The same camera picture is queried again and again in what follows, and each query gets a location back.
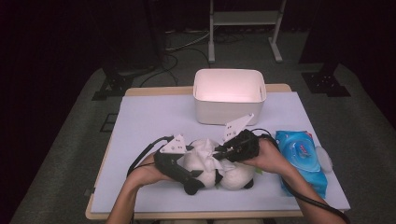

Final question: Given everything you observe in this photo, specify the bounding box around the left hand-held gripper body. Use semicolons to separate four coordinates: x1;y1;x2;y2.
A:
153;133;189;185

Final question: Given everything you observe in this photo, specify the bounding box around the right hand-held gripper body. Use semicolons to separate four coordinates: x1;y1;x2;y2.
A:
222;113;261;163

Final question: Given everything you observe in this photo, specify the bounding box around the white wet wipe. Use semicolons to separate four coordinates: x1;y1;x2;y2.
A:
191;139;238;173

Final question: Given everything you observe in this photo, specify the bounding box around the panda plush toy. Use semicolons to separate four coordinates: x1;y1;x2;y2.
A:
181;138;263;196

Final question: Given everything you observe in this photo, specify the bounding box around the white plastic bin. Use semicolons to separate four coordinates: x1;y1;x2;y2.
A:
192;68;267;127

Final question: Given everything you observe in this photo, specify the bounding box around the blue wet wipe packet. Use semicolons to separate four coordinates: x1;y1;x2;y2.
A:
275;130;333;200

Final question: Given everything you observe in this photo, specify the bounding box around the person's left hand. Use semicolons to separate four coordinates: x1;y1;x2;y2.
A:
128;152;175;189

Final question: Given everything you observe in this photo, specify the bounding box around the person's right hand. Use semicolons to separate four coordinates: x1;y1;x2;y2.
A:
245;138;295;179

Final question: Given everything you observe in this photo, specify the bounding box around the pale lilac table mat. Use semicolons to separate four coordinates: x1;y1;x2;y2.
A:
91;91;351;214

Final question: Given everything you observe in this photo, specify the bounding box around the black stand with splayed base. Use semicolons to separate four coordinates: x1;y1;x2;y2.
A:
92;0;166;101

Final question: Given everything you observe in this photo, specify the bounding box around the black stand with flat base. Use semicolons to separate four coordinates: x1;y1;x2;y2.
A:
298;0;351;97

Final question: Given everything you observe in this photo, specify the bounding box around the left hand-held gripper cable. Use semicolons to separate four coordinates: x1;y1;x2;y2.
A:
126;135;174;177

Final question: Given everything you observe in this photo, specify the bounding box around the hand-held gripper cable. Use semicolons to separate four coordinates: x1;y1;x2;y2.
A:
126;135;174;177
250;128;352;224

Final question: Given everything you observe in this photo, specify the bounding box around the black floor cable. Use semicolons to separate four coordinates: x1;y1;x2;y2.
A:
139;46;213;88

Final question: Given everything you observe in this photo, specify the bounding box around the right hand-held gripper cable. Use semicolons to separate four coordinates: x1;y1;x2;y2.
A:
250;128;352;224

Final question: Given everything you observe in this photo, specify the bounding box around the white floor cable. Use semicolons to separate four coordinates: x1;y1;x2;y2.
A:
164;28;216;52

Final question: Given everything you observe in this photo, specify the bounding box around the white metal stand frame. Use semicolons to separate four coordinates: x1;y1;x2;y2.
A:
207;0;288;64

